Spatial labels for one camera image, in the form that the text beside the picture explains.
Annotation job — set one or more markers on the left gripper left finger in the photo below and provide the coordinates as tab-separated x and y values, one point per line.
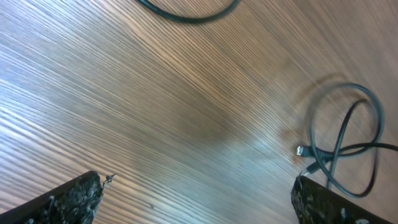
76	202

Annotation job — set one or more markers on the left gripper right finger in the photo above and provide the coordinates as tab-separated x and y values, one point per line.
315	204

